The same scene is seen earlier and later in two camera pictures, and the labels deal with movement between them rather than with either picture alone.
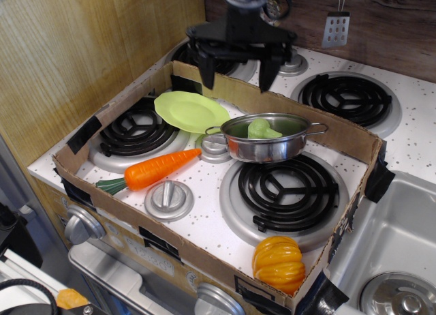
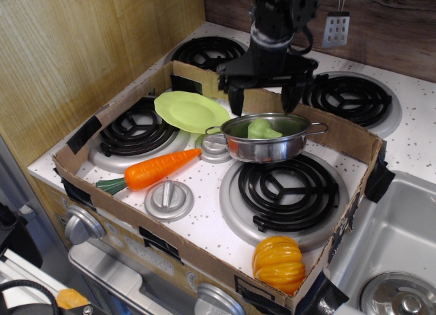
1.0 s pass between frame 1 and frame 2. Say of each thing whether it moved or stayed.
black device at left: stayed
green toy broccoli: stayed
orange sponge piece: stayed
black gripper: moved
